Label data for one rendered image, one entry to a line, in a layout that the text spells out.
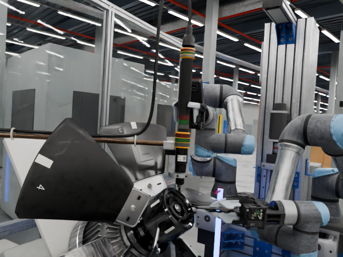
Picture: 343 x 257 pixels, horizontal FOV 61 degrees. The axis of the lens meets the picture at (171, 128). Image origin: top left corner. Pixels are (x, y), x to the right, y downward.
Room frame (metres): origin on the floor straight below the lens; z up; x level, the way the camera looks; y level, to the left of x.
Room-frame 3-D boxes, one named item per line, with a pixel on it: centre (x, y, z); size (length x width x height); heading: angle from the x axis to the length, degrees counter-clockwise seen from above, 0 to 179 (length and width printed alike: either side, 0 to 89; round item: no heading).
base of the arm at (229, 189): (1.62, -0.32, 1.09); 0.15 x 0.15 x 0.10
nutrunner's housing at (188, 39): (0.84, -0.03, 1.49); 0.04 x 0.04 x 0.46
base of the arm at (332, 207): (1.34, -0.73, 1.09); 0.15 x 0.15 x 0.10
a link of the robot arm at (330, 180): (1.34, -0.73, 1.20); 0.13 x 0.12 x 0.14; 42
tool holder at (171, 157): (0.84, -0.02, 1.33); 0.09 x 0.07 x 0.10; 95
